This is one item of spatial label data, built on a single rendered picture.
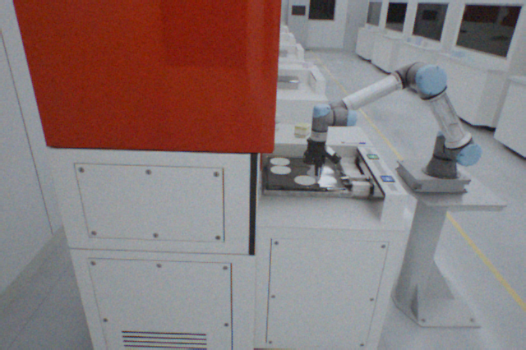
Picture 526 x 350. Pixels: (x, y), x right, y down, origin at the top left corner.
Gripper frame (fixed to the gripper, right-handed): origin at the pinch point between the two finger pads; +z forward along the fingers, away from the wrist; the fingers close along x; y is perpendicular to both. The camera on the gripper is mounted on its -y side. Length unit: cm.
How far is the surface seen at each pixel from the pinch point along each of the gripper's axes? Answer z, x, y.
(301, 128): -10.2, -37.1, 27.4
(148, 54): -61, 69, 30
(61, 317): 92, 72, 119
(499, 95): 38, -480, -79
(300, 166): 1.7, -13.7, 15.8
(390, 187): -4.0, -3.6, -31.8
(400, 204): 0.7, 0.6, -37.8
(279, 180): 1.7, 7.0, 17.2
